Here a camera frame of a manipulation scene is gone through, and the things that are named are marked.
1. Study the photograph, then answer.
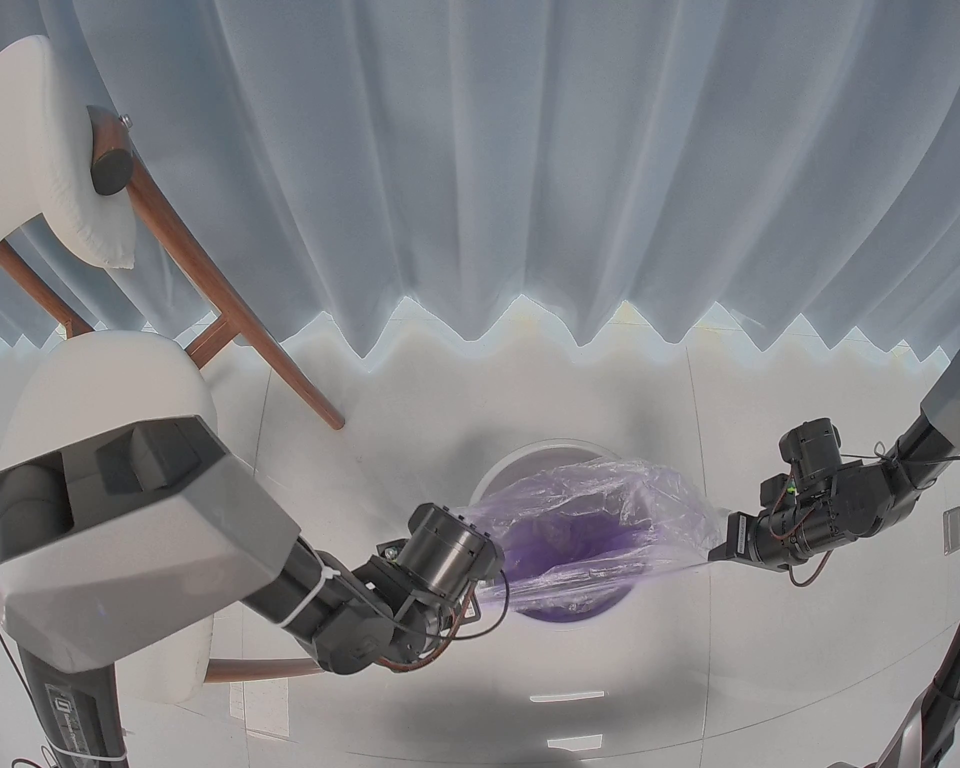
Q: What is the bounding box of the white trash bin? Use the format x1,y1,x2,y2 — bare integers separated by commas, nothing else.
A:
466,437,639,633

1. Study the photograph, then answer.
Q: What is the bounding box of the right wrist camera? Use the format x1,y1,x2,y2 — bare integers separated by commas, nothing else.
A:
759,472,798,515

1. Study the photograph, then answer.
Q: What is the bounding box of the black cable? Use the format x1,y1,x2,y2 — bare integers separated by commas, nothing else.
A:
420,573,513,641

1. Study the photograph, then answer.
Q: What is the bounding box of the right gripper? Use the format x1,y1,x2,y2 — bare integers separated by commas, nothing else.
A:
722,504,810,571

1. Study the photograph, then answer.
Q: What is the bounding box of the white cushioned wooden chair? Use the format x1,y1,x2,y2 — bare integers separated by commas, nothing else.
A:
0,33,346,706

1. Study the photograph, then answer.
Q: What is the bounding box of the purple plastic bag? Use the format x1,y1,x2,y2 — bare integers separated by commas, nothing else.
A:
461,456,732,625

